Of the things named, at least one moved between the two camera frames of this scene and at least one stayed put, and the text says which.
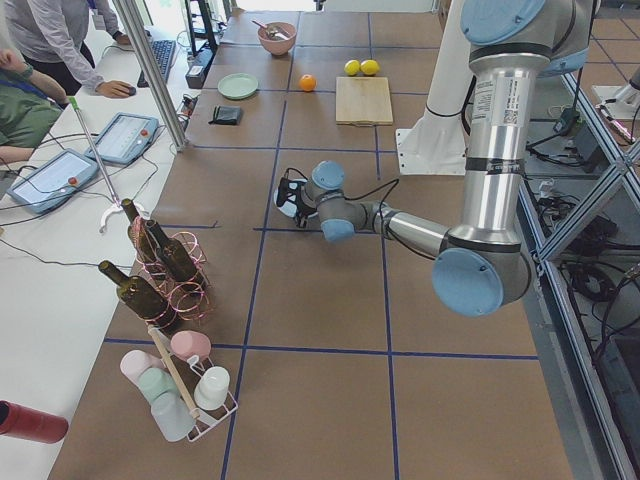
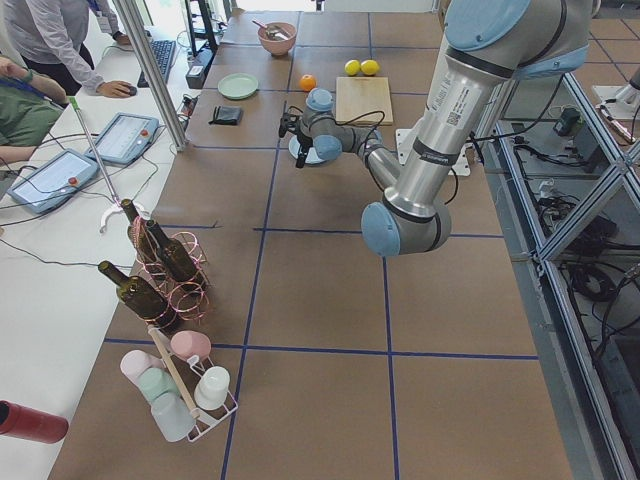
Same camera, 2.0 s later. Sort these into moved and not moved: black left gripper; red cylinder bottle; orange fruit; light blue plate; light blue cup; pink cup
Moved: light blue plate; black left gripper
Not moved: red cylinder bottle; orange fruit; pink cup; light blue cup
